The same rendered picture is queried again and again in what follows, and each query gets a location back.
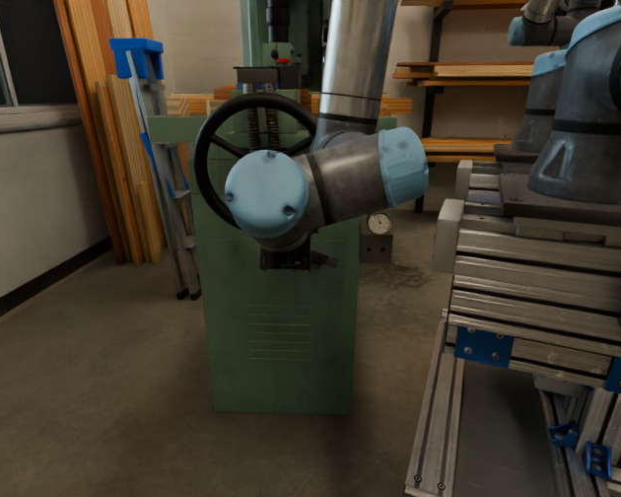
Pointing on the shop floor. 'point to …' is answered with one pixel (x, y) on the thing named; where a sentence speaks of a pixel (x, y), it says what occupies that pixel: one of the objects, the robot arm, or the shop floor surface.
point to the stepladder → (161, 153)
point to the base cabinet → (278, 320)
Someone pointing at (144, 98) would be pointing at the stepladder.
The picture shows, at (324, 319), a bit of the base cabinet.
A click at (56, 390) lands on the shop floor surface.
